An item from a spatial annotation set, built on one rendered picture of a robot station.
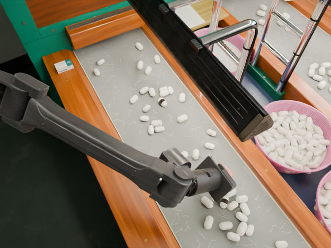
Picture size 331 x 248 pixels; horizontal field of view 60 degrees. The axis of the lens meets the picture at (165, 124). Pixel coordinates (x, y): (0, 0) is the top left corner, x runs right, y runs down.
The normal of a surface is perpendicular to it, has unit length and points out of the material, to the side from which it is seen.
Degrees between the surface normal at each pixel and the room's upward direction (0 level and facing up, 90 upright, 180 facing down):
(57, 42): 90
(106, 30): 90
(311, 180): 0
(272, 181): 0
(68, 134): 52
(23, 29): 90
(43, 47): 90
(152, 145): 0
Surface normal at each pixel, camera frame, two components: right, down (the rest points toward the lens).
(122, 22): 0.49, 0.73
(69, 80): 0.00, -0.55
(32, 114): -0.18, 0.31
